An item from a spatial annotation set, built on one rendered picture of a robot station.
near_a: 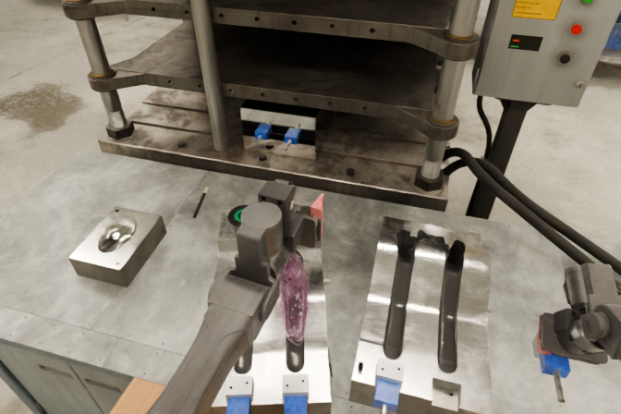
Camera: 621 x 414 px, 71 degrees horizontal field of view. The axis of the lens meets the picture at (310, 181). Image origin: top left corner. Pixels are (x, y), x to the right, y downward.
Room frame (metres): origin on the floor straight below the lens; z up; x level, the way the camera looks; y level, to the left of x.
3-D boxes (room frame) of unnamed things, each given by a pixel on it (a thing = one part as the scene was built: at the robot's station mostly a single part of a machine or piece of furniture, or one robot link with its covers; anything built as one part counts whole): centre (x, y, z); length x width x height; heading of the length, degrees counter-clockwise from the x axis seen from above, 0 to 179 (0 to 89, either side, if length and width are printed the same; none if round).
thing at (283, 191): (0.50, 0.05, 1.25); 0.07 x 0.06 x 0.11; 70
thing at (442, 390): (0.38, -0.26, 0.87); 0.05 x 0.05 x 0.04; 75
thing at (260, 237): (0.41, 0.08, 1.24); 0.12 x 0.09 x 0.12; 160
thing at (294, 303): (0.62, 0.09, 0.90); 0.26 x 0.18 x 0.08; 2
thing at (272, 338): (0.62, 0.10, 0.86); 0.50 x 0.26 x 0.11; 2
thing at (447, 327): (0.60, -0.26, 0.92); 0.35 x 0.16 x 0.09; 165
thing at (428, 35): (1.62, 0.06, 1.20); 1.29 x 0.83 x 0.19; 75
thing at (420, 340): (0.61, -0.27, 0.87); 0.50 x 0.26 x 0.14; 165
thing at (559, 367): (0.41, -0.46, 0.93); 0.13 x 0.05 x 0.05; 165
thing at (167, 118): (1.62, 0.08, 0.76); 1.30 x 0.84 x 0.07; 75
